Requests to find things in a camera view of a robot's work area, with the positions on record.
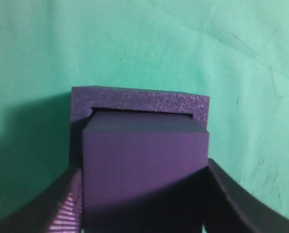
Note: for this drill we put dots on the purple cube groove base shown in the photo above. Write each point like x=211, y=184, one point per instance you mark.
x=84, y=99

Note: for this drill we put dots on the green table cloth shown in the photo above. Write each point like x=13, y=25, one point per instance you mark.
x=234, y=51

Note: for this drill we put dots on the purple cube block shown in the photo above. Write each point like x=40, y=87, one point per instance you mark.
x=142, y=173

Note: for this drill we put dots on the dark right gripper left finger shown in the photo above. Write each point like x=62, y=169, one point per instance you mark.
x=58, y=209

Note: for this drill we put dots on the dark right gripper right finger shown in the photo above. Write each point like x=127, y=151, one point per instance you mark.
x=231, y=209

